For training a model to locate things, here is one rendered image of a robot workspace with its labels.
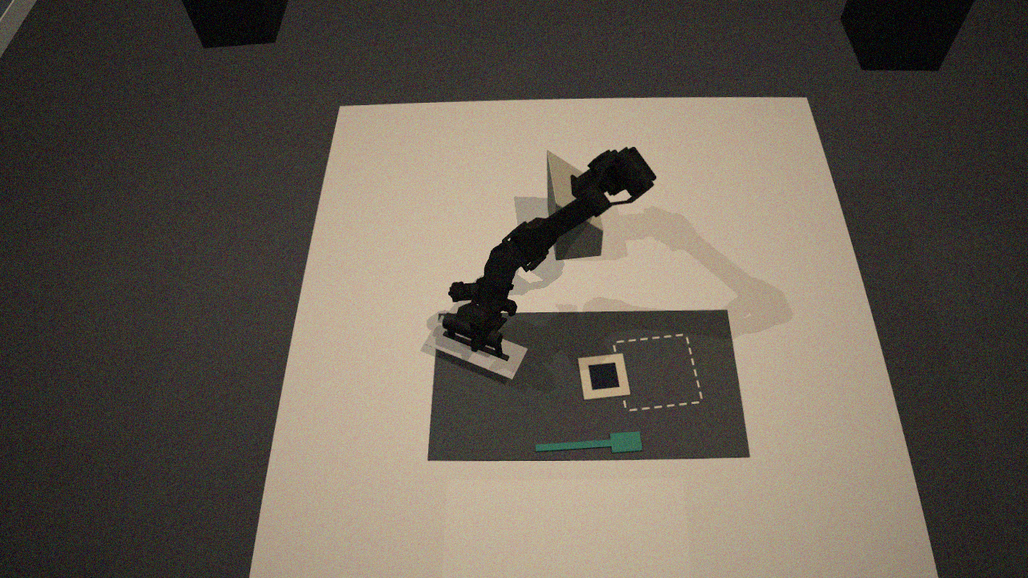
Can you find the tan square tile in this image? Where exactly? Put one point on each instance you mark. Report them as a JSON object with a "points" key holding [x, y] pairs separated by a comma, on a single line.
{"points": [[603, 377]]}

